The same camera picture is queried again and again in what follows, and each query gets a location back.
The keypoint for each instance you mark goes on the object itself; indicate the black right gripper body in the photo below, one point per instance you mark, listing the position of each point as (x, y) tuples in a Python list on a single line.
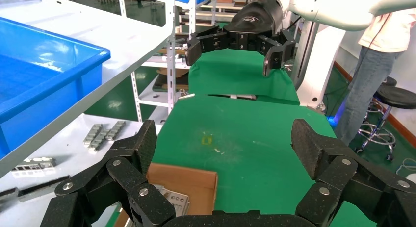
[(256, 21)]

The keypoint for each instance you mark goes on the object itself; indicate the white lower board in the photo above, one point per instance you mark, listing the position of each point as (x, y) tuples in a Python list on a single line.
[(65, 151)]

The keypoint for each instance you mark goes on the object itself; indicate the green table cloth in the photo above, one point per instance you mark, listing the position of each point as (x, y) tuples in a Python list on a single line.
[(240, 76), (253, 147)]

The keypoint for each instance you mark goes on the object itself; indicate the white slotted steel shelf leg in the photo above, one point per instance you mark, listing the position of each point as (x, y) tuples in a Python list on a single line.
[(136, 95)]

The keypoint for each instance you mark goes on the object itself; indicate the white metal storage rack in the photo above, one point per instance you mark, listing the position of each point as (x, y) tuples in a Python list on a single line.
[(171, 56)]

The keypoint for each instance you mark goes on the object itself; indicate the dark metal rail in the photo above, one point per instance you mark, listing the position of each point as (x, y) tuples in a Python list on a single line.
[(42, 187)]

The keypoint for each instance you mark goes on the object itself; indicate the white robot torso column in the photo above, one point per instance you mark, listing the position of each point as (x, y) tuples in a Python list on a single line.
[(320, 73)]

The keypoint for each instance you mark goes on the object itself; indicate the shallow cardboard box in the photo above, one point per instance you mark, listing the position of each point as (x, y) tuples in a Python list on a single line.
[(191, 186)]

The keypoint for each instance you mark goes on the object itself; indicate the blue plastic tray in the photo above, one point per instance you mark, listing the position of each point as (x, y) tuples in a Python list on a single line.
[(32, 89)]

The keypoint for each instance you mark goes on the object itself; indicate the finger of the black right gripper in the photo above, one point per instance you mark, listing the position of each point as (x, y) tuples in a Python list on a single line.
[(204, 42), (276, 55)]

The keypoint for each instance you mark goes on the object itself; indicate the silver slotted shield plate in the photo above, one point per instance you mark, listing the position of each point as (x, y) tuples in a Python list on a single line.
[(175, 201)]

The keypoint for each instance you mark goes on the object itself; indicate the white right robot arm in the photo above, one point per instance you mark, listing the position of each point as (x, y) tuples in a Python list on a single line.
[(341, 11)]

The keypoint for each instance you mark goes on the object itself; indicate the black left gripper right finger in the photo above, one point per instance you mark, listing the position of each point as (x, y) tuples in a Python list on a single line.
[(341, 173)]

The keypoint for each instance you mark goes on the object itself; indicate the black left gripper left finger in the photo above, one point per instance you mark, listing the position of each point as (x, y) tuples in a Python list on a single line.
[(130, 186)]

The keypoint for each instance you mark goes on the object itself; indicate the silver slotted metal strip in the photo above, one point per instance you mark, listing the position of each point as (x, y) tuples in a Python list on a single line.
[(32, 163)]

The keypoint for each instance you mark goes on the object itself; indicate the person in jeans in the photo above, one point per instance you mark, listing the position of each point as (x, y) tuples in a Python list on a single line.
[(367, 79)]

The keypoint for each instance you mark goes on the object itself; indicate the silver connector strip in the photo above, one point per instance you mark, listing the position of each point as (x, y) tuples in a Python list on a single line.
[(117, 129), (99, 141), (92, 133)]

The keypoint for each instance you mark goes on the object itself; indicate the black round stool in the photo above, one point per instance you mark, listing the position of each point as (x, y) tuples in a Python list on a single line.
[(396, 97)]

